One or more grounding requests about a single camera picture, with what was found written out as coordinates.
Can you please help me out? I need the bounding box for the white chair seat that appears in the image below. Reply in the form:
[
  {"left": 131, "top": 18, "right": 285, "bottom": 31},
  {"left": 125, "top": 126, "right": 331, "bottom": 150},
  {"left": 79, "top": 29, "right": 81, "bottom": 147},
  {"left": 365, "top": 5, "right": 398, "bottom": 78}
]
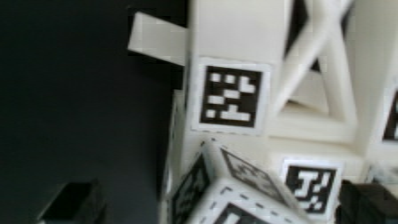
[{"left": 123, "top": 11, "right": 381, "bottom": 224}]

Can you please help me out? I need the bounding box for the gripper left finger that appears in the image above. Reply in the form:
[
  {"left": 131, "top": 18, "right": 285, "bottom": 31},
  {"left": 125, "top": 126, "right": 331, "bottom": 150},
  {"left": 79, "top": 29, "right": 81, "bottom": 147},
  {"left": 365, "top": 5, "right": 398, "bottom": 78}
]
[{"left": 36, "top": 180, "right": 107, "bottom": 224}]

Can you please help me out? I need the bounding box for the white chair back frame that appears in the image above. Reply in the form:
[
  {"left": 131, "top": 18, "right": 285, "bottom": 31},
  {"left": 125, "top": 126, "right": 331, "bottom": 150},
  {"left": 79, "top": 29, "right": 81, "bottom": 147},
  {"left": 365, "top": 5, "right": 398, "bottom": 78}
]
[{"left": 186, "top": 0, "right": 398, "bottom": 160}]

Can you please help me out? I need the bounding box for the white tagged cube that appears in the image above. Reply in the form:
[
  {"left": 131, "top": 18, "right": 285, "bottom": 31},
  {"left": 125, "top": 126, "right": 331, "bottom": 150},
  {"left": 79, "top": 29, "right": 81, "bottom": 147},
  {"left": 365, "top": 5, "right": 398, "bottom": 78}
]
[
  {"left": 365, "top": 160, "right": 398, "bottom": 185},
  {"left": 168, "top": 139, "right": 314, "bottom": 224}
]

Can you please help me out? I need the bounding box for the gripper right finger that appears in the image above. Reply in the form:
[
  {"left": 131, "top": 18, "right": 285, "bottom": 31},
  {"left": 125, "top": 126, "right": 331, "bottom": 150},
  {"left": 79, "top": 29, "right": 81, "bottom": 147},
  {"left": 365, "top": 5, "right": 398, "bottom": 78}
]
[{"left": 335, "top": 180, "right": 398, "bottom": 224}]

